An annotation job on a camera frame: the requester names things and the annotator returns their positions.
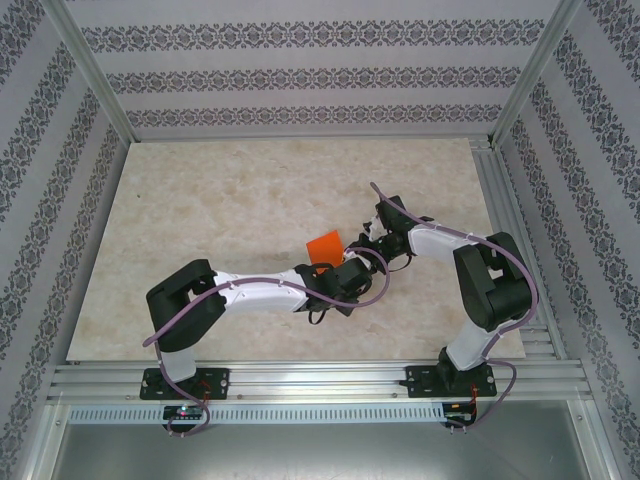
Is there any orange paper sheet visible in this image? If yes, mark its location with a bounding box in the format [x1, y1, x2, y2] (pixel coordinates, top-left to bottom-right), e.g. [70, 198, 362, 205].
[305, 230, 346, 266]

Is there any right controller circuit board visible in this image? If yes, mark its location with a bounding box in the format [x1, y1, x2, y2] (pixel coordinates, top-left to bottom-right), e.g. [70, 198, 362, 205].
[444, 402, 479, 421]

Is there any controller circuit board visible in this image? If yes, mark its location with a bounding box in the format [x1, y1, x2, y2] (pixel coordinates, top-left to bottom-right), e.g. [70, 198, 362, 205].
[444, 402, 479, 421]
[163, 405, 204, 420]

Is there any grey metal panel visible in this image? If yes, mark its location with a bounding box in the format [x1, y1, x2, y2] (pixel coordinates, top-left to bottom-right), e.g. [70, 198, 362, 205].
[52, 422, 609, 480]

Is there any left controller circuit board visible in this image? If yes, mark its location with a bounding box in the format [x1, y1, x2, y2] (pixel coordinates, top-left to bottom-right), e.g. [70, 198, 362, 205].
[163, 405, 204, 420]

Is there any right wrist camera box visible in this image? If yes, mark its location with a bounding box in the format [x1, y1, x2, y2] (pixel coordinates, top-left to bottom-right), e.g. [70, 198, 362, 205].
[362, 213, 387, 240]

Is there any long aluminium mounting rail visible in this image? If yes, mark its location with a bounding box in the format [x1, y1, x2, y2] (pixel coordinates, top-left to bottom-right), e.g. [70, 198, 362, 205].
[47, 360, 589, 401]

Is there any aluminium side rail profile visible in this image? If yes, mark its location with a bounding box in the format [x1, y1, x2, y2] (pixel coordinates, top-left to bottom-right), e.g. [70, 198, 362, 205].
[469, 139, 569, 361]

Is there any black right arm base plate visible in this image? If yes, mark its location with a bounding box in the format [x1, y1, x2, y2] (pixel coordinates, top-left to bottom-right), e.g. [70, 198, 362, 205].
[405, 364, 499, 400]

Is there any slotted grey cable duct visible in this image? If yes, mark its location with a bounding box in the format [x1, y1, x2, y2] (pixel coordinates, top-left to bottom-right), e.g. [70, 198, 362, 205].
[67, 403, 446, 424]

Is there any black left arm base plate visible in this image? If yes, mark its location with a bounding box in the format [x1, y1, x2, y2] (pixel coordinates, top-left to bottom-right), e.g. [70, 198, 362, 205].
[139, 367, 231, 401]

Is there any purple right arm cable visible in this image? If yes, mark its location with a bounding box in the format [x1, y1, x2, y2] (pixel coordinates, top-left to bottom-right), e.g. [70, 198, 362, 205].
[369, 181, 541, 435]

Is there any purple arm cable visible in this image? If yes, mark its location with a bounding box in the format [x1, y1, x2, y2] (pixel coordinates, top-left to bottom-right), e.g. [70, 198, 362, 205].
[369, 181, 541, 435]
[142, 244, 391, 439]

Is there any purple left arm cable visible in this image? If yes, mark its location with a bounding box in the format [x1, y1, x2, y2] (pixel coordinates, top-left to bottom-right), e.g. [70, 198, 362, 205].
[142, 244, 391, 439]

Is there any aluminium frame post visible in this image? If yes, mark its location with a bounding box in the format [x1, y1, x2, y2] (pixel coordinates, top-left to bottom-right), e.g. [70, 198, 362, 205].
[43, 0, 139, 144]
[492, 0, 584, 146]

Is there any aluminium frame beam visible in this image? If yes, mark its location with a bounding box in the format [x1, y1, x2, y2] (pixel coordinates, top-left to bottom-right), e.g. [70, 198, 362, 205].
[569, 399, 616, 480]
[27, 402, 71, 480]

